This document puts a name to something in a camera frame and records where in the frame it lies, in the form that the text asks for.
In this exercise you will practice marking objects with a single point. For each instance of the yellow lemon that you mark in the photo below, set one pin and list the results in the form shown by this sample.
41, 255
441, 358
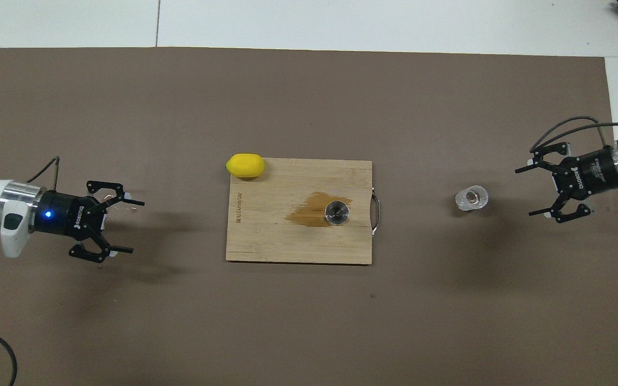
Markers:
245, 165

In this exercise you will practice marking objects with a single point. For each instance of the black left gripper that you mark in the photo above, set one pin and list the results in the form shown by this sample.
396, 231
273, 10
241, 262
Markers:
65, 214

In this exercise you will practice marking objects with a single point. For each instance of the wooden cutting board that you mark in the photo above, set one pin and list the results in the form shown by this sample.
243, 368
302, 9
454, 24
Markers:
266, 241

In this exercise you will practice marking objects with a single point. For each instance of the metal jigger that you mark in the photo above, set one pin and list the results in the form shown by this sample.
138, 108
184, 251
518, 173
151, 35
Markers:
337, 212

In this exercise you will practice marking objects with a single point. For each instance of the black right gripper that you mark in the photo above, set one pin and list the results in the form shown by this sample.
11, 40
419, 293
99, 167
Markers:
590, 174

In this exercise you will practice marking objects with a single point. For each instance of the brown table mat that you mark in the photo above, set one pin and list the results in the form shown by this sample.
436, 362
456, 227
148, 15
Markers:
126, 321

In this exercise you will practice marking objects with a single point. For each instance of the clear glass cup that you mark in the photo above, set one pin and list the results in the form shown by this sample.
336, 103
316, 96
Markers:
471, 198

